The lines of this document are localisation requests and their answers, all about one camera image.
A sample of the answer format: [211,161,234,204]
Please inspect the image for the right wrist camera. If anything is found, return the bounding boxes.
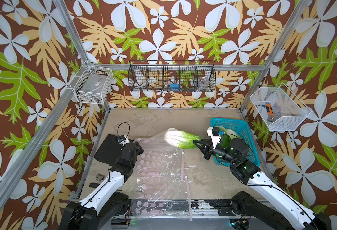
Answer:
[207,127,225,149]

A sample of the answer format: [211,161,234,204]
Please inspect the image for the zip-top bag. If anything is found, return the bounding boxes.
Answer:
[134,150,187,181]
[134,135,183,162]
[130,176,192,220]

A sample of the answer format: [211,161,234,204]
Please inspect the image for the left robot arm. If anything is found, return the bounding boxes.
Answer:
[59,142,144,230]

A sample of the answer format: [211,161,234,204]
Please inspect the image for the black screwdriver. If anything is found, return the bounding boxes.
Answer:
[89,183,105,189]

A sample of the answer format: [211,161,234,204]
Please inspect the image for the white wire basket right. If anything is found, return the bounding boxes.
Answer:
[250,83,312,132]

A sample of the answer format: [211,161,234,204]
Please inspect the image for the small metal parts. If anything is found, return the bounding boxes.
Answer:
[95,173,105,182]

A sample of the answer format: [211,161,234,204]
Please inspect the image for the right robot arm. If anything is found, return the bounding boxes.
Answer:
[193,138,332,230]

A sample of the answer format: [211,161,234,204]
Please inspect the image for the white wire basket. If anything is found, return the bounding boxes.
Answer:
[250,83,312,132]
[70,62,114,105]

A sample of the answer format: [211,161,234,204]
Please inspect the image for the black wire basket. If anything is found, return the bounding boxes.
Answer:
[128,60,216,92]

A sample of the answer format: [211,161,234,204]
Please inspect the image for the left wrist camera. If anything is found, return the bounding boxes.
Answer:
[118,135,130,146]

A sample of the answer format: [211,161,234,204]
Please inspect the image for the blue small box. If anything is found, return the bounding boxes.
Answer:
[169,84,180,92]

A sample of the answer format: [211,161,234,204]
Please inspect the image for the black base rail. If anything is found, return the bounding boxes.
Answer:
[129,199,242,219]

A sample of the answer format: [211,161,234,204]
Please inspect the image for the orange black tool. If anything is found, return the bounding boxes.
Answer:
[265,103,275,122]

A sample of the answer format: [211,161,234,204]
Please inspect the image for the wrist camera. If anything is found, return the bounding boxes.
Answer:
[118,135,130,146]
[207,127,225,149]

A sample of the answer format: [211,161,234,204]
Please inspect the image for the white wire basket left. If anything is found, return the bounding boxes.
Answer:
[70,62,114,105]

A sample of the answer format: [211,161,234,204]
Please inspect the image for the teal plastic basket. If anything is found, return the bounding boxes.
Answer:
[210,118,260,167]

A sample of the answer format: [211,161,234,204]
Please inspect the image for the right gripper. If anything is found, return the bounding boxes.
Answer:
[194,139,239,167]

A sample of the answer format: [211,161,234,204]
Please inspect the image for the black plastic case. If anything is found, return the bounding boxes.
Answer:
[94,134,124,166]

